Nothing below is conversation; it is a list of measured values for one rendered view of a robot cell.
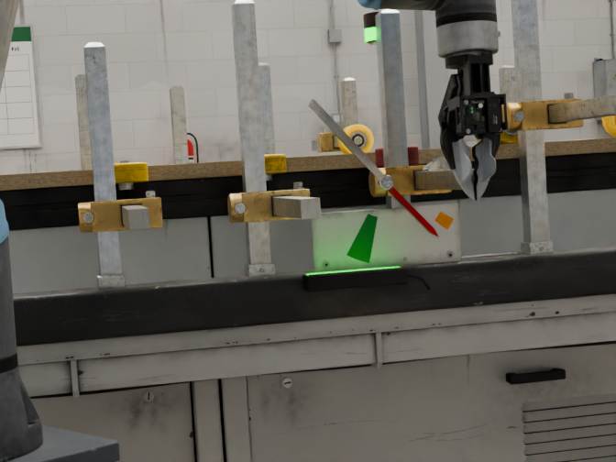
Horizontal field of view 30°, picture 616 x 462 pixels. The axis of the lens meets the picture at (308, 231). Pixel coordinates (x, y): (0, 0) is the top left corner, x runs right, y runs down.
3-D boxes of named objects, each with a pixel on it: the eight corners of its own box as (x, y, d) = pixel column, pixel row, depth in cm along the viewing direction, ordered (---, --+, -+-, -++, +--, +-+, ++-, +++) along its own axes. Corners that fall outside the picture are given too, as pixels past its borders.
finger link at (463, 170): (465, 200, 167) (460, 137, 167) (453, 202, 173) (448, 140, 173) (485, 199, 167) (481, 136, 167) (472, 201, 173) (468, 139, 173)
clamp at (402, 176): (452, 192, 199) (450, 163, 199) (376, 197, 196) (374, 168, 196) (442, 192, 204) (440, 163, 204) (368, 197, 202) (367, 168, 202)
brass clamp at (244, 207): (312, 218, 194) (310, 188, 194) (233, 224, 191) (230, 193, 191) (305, 217, 200) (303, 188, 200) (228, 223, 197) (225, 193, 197)
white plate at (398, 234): (461, 260, 200) (458, 203, 199) (314, 272, 195) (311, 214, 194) (460, 260, 200) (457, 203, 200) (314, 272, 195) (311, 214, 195)
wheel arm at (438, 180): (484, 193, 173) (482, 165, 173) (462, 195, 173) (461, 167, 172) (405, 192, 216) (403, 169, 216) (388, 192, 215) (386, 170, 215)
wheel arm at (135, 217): (151, 235, 164) (149, 204, 164) (127, 236, 164) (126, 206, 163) (137, 224, 207) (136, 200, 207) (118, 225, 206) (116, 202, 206)
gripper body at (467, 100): (459, 137, 165) (454, 52, 165) (442, 141, 174) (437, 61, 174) (510, 134, 166) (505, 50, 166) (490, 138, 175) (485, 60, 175)
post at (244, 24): (272, 283, 194) (254, -3, 192) (252, 285, 194) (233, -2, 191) (269, 281, 198) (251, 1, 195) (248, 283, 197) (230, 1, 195)
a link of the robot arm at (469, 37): (428, 32, 174) (489, 30, 176) (431, 64, 174) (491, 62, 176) (445, 21, 166) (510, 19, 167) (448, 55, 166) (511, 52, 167)
